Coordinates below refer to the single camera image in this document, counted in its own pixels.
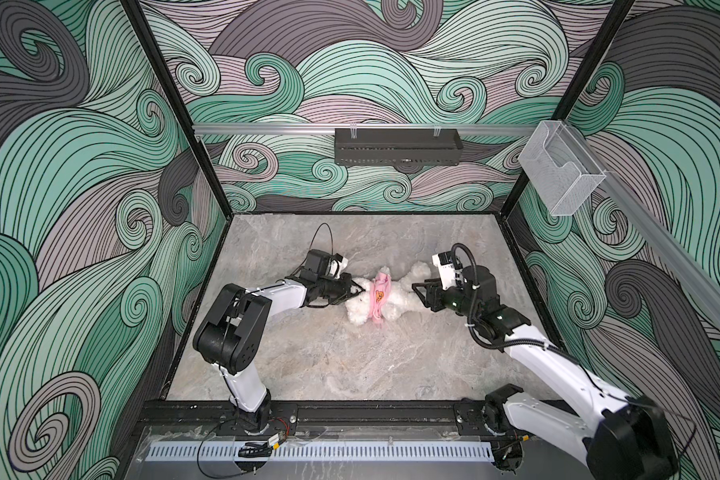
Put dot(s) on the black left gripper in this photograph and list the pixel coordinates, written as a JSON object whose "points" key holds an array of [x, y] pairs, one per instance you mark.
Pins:
{"points": [[345, 283]]}

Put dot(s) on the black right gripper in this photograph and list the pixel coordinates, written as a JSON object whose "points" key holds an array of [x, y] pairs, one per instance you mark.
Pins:
{"points": [[434, 292]]}

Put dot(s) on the pink knitted bear sweater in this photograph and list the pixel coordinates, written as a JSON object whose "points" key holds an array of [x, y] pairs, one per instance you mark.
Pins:
{"points": [[378, 296]]}

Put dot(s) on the white plush teddy bear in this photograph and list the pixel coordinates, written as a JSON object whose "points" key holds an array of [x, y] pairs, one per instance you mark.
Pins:
{"points": [[402, 299]]}

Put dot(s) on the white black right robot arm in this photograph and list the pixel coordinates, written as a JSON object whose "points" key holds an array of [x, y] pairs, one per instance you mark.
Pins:
{"points": [[613, 434]]}

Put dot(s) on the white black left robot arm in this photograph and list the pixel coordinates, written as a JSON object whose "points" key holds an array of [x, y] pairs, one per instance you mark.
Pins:
{"points": [[231, 332]]}

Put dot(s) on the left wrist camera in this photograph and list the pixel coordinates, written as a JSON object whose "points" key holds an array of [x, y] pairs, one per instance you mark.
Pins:
{"points": [[336, 265]]}

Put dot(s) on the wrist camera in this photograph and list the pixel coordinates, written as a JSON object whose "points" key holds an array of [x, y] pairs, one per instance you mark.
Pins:
{"points": [[336, 265], [449, 269]]}

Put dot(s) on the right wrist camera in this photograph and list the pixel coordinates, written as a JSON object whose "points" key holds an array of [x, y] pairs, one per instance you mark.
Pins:
{"points": [[449, 269]]}

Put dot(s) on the black perforated wall tray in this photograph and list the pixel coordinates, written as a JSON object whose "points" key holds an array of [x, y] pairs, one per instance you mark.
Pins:
{"points": [[410, 148]]}

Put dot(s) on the clear plastic wall bin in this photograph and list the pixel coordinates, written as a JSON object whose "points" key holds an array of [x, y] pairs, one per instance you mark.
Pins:
{"points": [[563, 169]]}

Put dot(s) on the aluminium rail back wall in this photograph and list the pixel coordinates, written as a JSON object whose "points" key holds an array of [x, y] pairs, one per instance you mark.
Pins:
{"points": [[280, 128]]}

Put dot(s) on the aluminium rail wall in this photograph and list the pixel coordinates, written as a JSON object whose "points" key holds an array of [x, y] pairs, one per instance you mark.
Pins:
{"points": [[280, 128], [638, 191]]}

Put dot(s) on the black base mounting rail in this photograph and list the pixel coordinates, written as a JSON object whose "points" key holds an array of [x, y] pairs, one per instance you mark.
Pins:
{"points": [[466, 417]]}

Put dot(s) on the white slotted cable duct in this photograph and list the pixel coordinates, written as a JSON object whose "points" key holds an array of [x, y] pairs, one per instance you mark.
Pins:
{"points": [[402, 451]]}

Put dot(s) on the aluminium rail right wall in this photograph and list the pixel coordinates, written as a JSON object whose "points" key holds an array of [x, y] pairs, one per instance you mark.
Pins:
{"points": [[638, 191]]}

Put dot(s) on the black enclosure corner post right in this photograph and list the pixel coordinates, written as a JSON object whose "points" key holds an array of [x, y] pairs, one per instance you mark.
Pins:
{"points": [[591, 60]]}

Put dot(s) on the black enclosure corner post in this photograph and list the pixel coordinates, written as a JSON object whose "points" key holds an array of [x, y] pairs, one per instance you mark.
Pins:
{"points": [[150, 47], [591, 60]]}

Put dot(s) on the black enclosure corner post left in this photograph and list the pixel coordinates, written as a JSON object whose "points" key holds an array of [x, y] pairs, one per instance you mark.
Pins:
{"points": [[150, 47]]}

